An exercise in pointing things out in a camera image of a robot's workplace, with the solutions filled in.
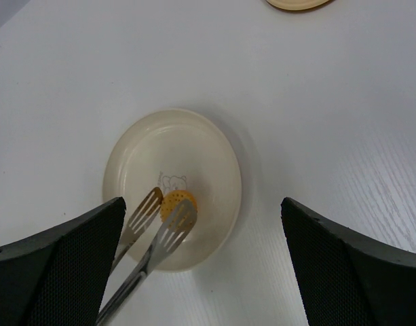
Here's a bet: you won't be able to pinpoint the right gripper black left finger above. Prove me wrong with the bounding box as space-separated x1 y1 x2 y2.
0 197 126 325

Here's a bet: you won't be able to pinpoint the yellow round biscuit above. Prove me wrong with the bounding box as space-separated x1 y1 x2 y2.
160 189 198 231

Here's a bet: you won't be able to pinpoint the beige lunch box lid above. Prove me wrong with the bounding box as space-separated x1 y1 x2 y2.
265 0 334 14

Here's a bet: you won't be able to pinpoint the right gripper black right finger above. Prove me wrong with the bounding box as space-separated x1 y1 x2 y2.
281 198 416 325

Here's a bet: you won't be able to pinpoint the beige round plate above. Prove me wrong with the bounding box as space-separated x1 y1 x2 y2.
102 109 242 272

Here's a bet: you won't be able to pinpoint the metal serving tongs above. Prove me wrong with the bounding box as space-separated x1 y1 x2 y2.
96 187 197 325

